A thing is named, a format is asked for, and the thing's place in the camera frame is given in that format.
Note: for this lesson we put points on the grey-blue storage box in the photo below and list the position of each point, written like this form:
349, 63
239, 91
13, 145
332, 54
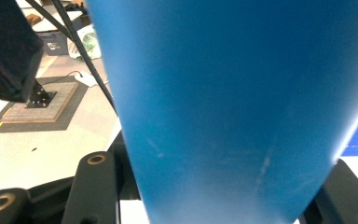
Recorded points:
54, 45

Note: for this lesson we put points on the dark grey mat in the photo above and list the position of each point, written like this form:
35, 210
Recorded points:
71, 112

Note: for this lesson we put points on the black stand leg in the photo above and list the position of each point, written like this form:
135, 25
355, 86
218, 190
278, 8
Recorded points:
84, 57
48, 17

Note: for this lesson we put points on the white bag with green print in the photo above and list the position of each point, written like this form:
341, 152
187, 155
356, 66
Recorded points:
88, 43

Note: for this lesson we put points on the black perforated metal bracket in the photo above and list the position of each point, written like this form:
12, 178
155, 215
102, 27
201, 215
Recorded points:
40, 98

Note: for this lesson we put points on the wooden board with grey carpet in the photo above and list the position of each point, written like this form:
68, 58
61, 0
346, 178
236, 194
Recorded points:
59, 105

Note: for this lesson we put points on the white adapter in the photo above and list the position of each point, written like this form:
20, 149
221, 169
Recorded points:
86, 79

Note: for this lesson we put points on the blue plastic object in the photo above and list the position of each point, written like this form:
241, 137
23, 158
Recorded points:
230, 109

